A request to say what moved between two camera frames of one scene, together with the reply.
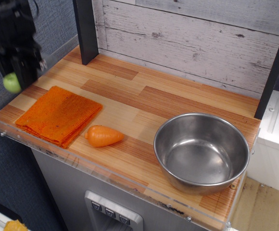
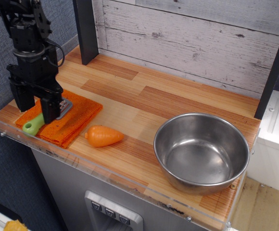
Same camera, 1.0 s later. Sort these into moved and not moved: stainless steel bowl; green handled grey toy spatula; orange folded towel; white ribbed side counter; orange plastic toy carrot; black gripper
Moved: black gripper; green handled grey toy spatula
Not moved: white ribbed side counter; orange folded towel; stainless steel bowl; orange plastic toy carrot
